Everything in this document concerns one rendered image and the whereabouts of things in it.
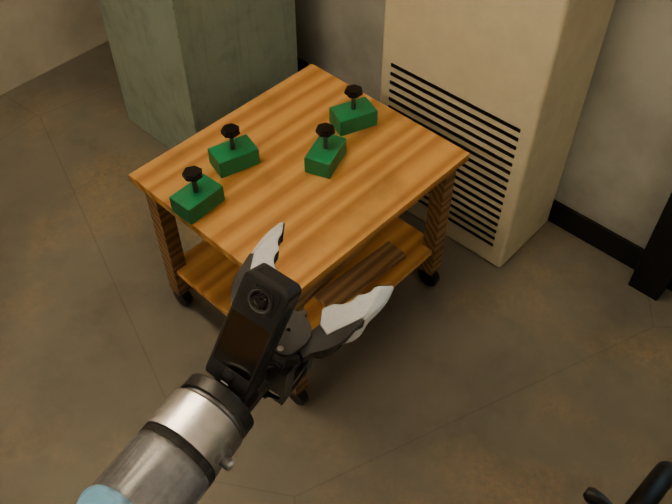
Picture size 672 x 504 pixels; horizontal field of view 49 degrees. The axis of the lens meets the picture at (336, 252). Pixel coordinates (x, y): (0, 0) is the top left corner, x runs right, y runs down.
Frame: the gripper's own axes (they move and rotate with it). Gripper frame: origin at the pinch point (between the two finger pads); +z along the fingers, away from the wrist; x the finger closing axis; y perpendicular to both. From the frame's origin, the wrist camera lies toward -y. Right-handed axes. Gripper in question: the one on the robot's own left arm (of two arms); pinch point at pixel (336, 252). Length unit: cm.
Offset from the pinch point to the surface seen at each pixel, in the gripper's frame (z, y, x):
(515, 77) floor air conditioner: 114, 57, -10
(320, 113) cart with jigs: 93, 78, -52
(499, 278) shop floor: 109, 123, 9
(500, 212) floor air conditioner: 113, 101, 0
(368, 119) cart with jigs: 94, 74, -39
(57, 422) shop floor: 1, 134, -71
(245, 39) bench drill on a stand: 123, 95, -99
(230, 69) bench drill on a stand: 115, 103, -99
